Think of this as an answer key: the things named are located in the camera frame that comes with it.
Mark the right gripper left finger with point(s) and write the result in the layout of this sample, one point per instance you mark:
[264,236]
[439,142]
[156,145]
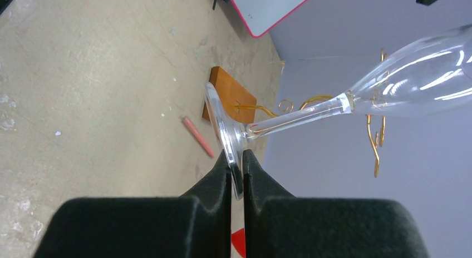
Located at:
[214,190]

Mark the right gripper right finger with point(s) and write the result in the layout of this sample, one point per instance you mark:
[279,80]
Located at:
[258,184]

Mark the clear wine glass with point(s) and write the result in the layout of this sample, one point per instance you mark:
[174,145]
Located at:
[430,75]

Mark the wooden rack base board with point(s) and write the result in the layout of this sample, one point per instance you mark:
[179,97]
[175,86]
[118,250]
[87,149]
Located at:
[233,94]

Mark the whiteboard with pink frame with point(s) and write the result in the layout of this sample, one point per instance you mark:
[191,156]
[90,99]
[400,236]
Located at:
[260,16]

